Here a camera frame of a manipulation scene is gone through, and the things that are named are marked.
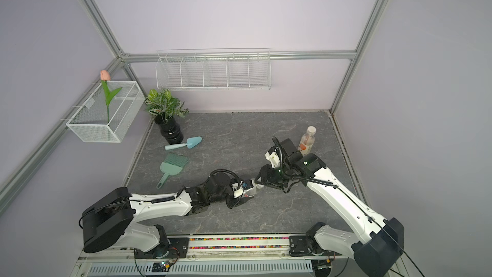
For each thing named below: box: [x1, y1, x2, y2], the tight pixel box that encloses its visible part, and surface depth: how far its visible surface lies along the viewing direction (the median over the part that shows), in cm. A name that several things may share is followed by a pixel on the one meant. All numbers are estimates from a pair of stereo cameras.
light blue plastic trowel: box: [164, 135, 202, 151], surface depth 107 cm
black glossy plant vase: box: [154, 114, 184, 145], surface depth 101 cm
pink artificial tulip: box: [99, 69, 123, 125], surface depth 81 cm
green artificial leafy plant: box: [144, 88, 190, 124], surface depth 92 cm
